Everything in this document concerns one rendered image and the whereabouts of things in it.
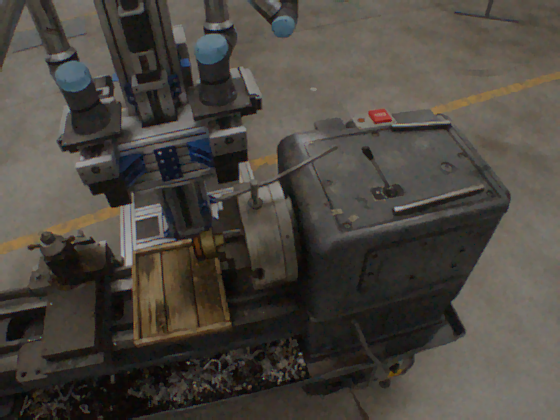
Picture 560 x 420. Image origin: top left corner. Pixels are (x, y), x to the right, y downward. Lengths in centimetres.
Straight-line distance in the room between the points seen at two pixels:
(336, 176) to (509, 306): 169
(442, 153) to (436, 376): 131
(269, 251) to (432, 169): 51
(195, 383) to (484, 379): 145
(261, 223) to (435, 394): 145
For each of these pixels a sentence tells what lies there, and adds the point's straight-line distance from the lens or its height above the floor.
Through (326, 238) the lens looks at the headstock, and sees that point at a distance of 103.
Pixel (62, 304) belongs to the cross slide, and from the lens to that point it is 143.
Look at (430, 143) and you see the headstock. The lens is 133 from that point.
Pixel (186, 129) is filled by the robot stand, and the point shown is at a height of 106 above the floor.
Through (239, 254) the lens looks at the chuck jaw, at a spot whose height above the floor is 111.
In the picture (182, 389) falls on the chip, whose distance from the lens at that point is 160.
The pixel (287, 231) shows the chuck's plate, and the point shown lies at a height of 120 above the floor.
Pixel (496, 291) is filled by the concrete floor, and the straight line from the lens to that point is 264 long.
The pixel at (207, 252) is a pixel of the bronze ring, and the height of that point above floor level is 110.
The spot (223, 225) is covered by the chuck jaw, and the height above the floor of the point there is 113.
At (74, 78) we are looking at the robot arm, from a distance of 156.
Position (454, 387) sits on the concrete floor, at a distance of 229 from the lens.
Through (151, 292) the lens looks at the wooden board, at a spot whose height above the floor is 89.
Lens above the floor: 206
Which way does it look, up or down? 49 degrees down
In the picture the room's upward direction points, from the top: 2 degrees counter-clockwise
